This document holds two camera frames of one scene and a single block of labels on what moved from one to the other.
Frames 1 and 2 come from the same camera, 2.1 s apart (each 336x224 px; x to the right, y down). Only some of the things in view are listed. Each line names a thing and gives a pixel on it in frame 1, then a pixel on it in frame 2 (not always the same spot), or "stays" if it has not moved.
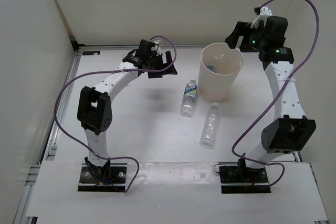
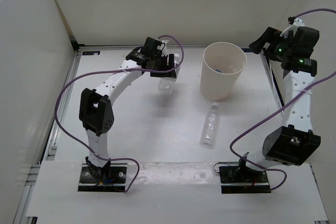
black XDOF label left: x=91 y=53 stays
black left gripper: x=171 y=70 stays
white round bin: x=219 y=66 stays
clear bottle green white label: x=188 y=102 → x=166 y=85
